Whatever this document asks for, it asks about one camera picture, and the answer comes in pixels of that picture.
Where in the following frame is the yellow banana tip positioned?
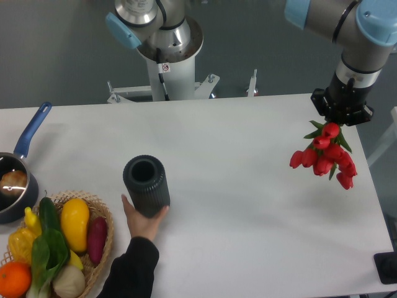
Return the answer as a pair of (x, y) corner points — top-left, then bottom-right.
(68, 250), (84, 271)

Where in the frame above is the blue handled saucepan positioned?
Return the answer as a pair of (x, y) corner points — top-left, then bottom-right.
(1, 102), (52, 224)

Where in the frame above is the green cucumber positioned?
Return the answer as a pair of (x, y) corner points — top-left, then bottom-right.
(38, 196), (61, 232)

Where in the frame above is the yellow bell pepper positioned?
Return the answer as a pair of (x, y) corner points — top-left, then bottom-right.
(8, 228), (37, 265)

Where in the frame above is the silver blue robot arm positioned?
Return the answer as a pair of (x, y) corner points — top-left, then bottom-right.
(105, 1), (396, 126)

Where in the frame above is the person's bare hand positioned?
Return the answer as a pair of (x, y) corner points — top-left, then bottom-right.
(121, 194), (169, 242)

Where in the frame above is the yellow mango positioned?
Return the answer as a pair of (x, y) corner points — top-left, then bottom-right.
(61, 198), (90, 253)

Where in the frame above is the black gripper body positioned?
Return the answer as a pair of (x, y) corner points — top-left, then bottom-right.
(311, 88), (374, 126)

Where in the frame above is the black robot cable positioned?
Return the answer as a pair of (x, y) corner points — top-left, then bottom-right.
(155, 47), (171, 101)

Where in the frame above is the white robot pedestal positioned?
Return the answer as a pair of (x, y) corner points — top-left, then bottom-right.
(138, 16), (203, 101)

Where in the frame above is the dark grey ribbed vase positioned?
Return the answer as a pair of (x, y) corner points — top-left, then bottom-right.
(123, 155), (171, 218)

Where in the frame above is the black sleeved forearm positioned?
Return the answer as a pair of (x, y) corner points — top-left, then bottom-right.
(98, 237), (159, 297)

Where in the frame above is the black device on table edge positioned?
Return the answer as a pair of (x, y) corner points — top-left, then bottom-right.
(373, 251), (396, 284)

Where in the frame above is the purple sweet potato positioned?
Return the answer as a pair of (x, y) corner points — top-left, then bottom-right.
(87, 217), (107, 265)

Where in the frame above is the white metal table frame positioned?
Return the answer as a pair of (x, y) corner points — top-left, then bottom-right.
(106, 68), (259, 104)

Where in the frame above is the small yellow squash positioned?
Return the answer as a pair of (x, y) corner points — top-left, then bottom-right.
(24, 207), (42, 237)

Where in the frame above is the woven wicker basket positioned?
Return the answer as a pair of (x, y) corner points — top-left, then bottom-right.
(1, 191), (114, 297)

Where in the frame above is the orange fruit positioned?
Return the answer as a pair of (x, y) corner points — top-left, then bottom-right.
(1, 261), (32, 297)

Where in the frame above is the beige garlic bulb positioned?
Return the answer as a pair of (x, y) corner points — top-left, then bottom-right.
(53, 265), (86, 298)

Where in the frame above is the green bok choy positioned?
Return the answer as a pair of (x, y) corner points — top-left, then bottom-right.
(26, 228), (70, 297)

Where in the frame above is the red tulip bouquet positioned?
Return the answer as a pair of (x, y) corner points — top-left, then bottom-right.
(289, 120), (357, 190)

